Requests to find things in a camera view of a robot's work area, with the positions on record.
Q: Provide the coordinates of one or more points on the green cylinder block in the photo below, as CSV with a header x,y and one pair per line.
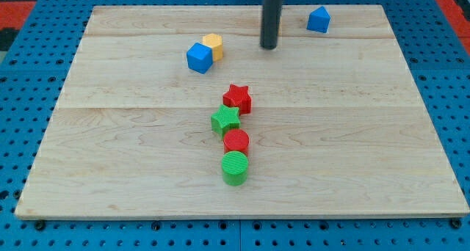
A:
x,y
234,166

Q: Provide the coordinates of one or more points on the red cylinder block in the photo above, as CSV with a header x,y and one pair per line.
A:
x,y
236,140

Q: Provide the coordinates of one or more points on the red star block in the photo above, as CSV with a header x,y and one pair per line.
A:
x,y
238,96

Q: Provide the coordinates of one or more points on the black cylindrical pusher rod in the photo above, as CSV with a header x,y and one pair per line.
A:
x,y
270,22

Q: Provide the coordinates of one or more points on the blue cube block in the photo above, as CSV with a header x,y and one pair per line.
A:
x,y
199,58

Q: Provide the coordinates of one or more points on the blue pentagon block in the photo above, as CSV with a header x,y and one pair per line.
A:
x,y
319,20

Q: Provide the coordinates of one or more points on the yellow hexagon block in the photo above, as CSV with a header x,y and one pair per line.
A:
x,y
215,42

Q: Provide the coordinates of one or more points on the light wooden board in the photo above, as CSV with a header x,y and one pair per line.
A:
x,y
338,129

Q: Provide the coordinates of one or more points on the green star block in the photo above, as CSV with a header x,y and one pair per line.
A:
x,y
225,119

